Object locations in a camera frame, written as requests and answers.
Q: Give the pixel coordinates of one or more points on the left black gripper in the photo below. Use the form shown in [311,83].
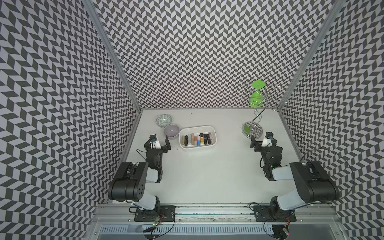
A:
[164,148]

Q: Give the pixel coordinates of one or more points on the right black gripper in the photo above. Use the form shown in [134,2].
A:
[253,142]

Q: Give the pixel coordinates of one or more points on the black lipstick gold band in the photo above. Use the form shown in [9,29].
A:
[186,141]

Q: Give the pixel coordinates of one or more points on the white plastic storage box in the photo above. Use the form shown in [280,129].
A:
[197,131]

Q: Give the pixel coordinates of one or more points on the beige matte lipstick tube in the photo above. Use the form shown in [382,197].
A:
[192,139]

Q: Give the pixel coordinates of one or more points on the pink lip gloss tube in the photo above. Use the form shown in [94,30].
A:
[211,138]

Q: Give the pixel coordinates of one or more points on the black lipstick with text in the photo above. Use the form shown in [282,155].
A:
[209,139]

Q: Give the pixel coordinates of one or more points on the black and gold square lipstick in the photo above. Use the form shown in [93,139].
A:
[202,139]

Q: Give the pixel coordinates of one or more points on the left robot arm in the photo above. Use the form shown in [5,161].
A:
[129,182]

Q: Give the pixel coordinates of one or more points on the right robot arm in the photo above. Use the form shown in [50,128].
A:
[312,183]

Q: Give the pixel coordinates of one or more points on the purple ceramic bowl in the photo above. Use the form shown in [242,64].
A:
[172,131]

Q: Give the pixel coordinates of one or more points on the green patterned bowl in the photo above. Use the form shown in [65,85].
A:
[164,120]

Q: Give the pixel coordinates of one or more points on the green plastic cup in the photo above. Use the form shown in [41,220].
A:
[256,100]

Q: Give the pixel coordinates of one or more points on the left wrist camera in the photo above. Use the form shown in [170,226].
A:
[154,142]

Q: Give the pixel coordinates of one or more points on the chrome wire stand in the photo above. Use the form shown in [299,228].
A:
[253,127]

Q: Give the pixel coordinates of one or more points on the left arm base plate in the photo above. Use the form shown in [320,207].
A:
[166,213]

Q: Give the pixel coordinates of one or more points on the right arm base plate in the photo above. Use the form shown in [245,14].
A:
[262,214]

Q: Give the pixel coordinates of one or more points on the aluminium front rail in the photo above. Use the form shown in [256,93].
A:
[215,222]

